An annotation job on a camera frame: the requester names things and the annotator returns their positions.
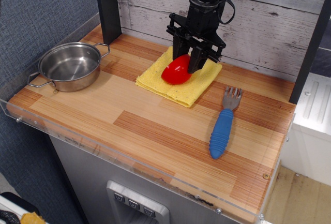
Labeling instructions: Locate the black right vertical post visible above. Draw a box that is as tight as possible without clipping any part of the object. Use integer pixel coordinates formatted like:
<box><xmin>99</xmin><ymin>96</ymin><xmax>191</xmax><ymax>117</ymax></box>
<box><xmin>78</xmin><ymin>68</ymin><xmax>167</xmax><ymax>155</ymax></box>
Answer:
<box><xmin>289</xmin><ymin>0</ymin><xmax>330</xmax><ymax>104</ymax></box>

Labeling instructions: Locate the clear acrylic edge guard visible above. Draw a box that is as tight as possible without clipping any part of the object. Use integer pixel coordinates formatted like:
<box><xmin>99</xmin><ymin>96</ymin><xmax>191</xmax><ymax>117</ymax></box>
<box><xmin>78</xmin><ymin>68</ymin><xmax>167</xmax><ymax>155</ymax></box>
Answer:
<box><xmin>2</xmin><ymin>92</ymin><xmax>294</xmax><ymax>223</ymax></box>

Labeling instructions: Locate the silver dispenser button panel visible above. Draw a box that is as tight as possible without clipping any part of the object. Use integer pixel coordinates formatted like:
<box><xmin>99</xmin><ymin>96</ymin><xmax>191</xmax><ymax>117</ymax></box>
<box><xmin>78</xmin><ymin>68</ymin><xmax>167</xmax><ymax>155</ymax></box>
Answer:
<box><xmin>107</xmin><ymin>180</ymin><xmax>170</xmax><ymax>223</ymax></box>

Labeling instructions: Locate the black left vertical post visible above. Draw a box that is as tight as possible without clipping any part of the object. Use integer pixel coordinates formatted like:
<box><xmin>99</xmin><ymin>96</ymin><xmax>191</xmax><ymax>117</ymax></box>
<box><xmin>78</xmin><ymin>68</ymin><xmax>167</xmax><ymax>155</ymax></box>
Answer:
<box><xmin>97</xmin><ymin>0</ymin><xmax>122</xmax><ymax>44</ymax></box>

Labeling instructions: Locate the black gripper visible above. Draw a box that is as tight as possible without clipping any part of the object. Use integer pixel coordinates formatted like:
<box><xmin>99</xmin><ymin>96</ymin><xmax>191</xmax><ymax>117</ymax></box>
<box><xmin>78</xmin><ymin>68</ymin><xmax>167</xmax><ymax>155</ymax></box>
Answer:
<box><xmin>167</xmin><ymin>0</ymin><xmax>227</xmax><ymax>74</ymax></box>

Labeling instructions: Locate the white ridged appliance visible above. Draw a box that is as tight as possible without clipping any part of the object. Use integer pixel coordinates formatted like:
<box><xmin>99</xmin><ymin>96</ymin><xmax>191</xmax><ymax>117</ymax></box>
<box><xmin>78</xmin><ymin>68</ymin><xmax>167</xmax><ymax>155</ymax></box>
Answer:
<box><xmin>280</xmin><ymin>73</ymin><xmax>330</xmax><ymax>185</ymax></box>

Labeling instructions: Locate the red plastic bowl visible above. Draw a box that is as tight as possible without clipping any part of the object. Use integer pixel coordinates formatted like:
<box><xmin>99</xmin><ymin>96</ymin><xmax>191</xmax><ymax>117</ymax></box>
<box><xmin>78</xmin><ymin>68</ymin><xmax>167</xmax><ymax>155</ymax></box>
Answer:
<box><xmin>161</xmin><ymin>54</ymin><xmax>192</xmax><ymax>85</ymax></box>

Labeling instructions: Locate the small stainless steel pot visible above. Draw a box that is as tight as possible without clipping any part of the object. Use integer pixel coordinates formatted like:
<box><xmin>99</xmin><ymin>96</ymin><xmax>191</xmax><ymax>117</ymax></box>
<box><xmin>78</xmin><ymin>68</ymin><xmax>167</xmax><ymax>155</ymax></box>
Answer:
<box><xmin>27</xmin><ymin>42</ymin><xmax>110</xmax><ymax>92</ymax></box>

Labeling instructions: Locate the yellow folded cloth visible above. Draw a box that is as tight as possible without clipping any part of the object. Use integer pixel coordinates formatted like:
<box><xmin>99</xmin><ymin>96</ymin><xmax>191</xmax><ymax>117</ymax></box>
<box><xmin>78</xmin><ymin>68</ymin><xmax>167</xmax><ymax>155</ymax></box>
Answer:
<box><xmin>136</xmin><ymin>47</ymin><xmax>222</xmax><ymax>108</ymax></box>

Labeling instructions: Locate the blue handled metal fork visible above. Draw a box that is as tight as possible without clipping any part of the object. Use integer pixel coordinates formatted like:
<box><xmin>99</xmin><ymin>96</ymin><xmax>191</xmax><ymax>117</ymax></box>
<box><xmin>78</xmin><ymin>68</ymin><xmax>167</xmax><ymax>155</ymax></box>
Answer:
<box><xmin>209</xmin><ymin>86</ymin><xmax>243</xmax><ymax>159</ymax></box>

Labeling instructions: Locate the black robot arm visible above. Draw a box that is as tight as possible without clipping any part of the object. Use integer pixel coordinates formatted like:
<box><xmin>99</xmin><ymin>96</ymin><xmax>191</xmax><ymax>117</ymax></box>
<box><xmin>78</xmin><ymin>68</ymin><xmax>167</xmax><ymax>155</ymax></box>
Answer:
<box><xmin>167</xmin><ymin>0</ymin><xmax>235</xmax><ymax>74</ymax></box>

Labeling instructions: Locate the grey toy fridge cabinet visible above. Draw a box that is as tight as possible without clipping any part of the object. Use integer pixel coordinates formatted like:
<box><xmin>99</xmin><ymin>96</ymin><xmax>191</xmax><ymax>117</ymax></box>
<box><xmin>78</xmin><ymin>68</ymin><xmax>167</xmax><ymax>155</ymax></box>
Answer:
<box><xmin>48</xmin><ymin>133</ymin><xmax>249</xmax><ymax>224</ymax></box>

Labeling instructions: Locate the black vertical post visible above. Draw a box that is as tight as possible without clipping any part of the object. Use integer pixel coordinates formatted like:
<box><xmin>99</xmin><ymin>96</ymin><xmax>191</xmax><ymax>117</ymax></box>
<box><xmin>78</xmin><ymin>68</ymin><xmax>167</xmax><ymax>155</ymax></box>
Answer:
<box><xmin>97</xmin><ymin>0</ymin><xmax>122</xmax><ymax>44</ymax></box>
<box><xmin>289</xmin><ymin>0</ymin><xmax>330</xmax><ymax>104</ymax></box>

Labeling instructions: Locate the yellow object bottom left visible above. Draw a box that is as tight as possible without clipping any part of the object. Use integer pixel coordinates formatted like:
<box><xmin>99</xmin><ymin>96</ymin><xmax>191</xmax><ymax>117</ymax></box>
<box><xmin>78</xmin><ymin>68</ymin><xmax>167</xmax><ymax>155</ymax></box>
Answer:
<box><xmin>20</xmin><ymin>212</ymin><xmax>46</xmax><ymax>224</ymax></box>

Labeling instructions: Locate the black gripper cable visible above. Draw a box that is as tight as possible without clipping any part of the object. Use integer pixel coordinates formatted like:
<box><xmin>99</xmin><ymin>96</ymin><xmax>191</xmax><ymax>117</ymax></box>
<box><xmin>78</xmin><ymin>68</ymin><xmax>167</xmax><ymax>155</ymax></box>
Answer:
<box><xmin>216</xmin><ymin>0</ymin><xmax>236</xmax><ymax>25</ymax></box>

